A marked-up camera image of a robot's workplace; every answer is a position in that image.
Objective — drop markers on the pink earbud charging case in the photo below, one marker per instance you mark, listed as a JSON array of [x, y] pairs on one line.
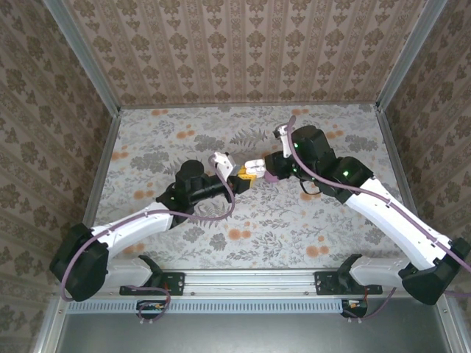
[[271, 179]]

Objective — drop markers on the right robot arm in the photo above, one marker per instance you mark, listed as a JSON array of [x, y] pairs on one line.
[[386, 228]]

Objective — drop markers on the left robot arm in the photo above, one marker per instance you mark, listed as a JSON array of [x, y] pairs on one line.
[[132, 231]]

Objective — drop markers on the black connector board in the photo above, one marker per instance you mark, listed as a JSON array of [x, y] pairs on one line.
[[355, 309], [151, 309]]

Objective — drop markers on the grey metal panel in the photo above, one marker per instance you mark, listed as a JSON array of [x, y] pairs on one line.
[[257, 334]]

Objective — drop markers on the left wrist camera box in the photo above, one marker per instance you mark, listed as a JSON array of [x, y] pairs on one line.
[[225, 163]]

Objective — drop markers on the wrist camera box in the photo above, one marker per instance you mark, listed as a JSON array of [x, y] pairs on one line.
[[281, 133], [225, 163]]

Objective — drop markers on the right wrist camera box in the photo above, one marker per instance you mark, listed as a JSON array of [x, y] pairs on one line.
[[281, 133]]

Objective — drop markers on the aluminium table end rail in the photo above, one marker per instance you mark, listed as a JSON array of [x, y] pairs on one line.
[[250, 105]]

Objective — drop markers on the aluminium table side rail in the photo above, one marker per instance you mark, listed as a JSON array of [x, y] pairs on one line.
[[397, 165], [98, 184]]

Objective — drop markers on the aluminium mounting rail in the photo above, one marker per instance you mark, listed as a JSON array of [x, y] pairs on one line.
[[250, 281]]

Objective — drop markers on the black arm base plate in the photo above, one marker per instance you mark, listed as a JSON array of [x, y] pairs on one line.
[[173, 283], [325, 283]]

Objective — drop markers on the aluminium frame post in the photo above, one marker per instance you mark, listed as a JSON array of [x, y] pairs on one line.
[[84, 55], [408, 55]]

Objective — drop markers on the aluminium frame bar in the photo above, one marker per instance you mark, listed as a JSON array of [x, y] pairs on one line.
[[452, 323], [49, 327]]

